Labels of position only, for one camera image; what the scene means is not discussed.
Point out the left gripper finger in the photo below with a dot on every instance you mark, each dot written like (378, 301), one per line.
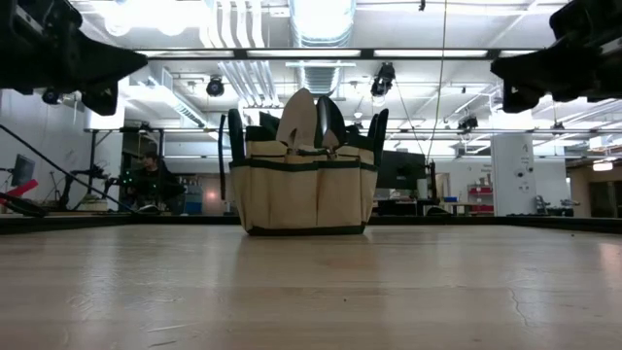
(109, 63)

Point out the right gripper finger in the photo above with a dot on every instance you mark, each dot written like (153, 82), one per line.
(534, 68)

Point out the dark green garden shears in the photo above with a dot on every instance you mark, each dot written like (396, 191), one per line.
(236, 133)

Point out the beige green-trimmed gardening bag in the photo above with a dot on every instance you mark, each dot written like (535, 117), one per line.
(301, 199)

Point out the black ceiling spotlight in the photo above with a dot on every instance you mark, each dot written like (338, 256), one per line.
(384, 80)
(215, 87)

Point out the person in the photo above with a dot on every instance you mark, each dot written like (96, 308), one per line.
(153, 182)

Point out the small tilted black monitor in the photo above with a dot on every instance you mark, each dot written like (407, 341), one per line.
(23, 170)

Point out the red storage shelf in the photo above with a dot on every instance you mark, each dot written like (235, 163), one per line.
(481, 197)

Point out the red bar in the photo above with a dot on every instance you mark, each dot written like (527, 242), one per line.
(19, 189)

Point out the blue storage bin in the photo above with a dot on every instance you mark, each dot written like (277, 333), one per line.
(193, 204)

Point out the black computer monitor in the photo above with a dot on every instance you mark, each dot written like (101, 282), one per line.
(401, 170)

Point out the black overhead frame beam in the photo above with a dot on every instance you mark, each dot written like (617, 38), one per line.
(364, 53)

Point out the silver ceiling air duct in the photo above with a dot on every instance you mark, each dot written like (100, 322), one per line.
(321, 29)

